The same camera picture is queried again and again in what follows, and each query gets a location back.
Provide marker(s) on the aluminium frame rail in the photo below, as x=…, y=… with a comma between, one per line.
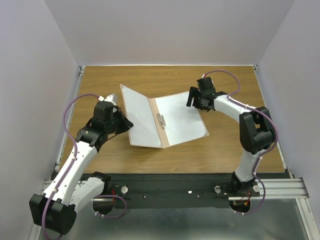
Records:
x=290, y=188

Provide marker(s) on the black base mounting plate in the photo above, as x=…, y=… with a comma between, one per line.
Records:
x=180, y=190

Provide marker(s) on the white paper sheet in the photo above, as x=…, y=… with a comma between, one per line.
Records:
x=138, y=111
x=182, y=123

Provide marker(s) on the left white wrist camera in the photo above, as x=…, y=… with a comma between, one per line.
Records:
x=112, y=98

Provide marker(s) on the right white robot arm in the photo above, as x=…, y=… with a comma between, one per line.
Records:
x=257, y=132

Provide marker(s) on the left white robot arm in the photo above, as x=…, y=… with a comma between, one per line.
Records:
x=57, y=207

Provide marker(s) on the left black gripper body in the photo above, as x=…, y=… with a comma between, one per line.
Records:
x=118, y=123

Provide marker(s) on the tan paper folder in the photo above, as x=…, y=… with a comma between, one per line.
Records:
x=161, y=132

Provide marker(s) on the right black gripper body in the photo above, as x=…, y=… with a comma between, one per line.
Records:
x=201, y=96

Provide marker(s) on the metal folder clip mechanism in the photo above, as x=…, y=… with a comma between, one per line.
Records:
x=162, y=121

